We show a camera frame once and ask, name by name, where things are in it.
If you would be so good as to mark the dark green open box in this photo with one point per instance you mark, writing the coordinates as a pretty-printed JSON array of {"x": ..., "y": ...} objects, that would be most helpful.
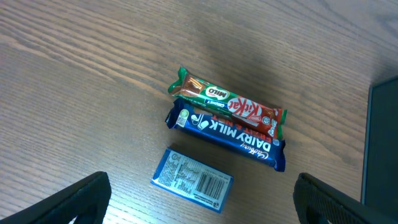
[{"x": 379, "y": 185}]

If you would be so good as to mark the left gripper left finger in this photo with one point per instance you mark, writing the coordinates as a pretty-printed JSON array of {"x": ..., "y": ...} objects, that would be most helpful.
[{"x": 85, "y": 201}]

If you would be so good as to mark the blue Dairy Milk bar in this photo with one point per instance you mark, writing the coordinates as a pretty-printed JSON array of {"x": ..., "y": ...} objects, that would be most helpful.
[{"x": 227, "y": 134}]

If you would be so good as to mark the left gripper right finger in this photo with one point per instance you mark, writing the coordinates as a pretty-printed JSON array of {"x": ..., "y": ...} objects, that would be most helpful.
[{"x": 319, "y": 203}]

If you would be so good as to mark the small blue candy box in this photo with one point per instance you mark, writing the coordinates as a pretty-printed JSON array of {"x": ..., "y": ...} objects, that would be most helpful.
[{"x": 192, "y": 180}]

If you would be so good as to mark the green red KitKat bar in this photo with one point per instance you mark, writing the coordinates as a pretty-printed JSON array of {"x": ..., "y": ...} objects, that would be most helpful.
[{"x": 211, "y": 97}]

